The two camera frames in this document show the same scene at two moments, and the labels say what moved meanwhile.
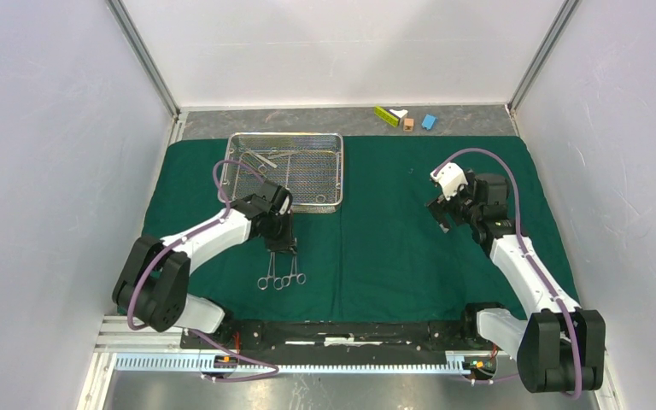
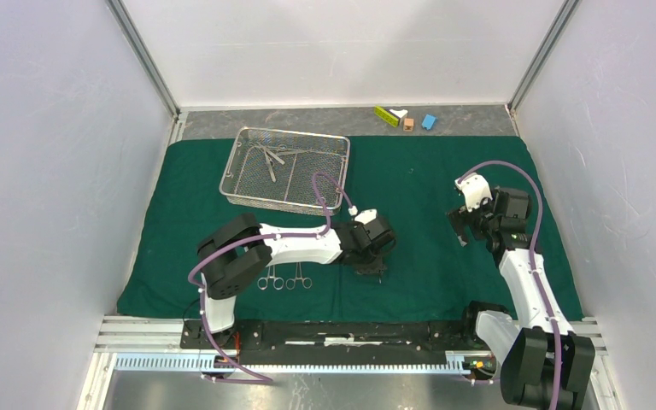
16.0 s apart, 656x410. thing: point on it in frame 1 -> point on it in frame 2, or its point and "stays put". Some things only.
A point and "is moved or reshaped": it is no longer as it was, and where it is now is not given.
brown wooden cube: x=408 y=125 stays put
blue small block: x=430 y=121 stays put
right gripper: x=439 y=206 -> x=460 y=218
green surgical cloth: x=380 y=258 stays put
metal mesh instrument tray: x=310 y=166 stays put
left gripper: x=286 y=244 -> x=376 y=266
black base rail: x=336 y=342 stays put
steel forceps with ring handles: x=262 y=283 stays put
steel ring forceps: x=301 y=278 is moved or reshaped
